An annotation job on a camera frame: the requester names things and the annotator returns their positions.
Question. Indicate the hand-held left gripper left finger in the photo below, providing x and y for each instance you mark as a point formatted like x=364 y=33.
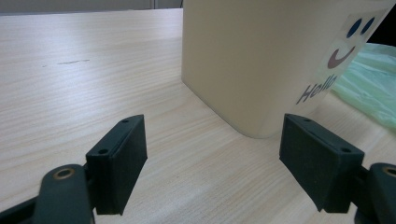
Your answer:
x=118 y=161

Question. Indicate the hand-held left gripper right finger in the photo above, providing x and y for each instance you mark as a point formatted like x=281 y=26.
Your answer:
x=320 y=165

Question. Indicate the green plastic bag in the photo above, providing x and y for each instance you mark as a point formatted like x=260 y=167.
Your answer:
x=370 y=84

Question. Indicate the cream bin with smiley face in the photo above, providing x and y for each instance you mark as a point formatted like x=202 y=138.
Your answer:
x=249 y=62

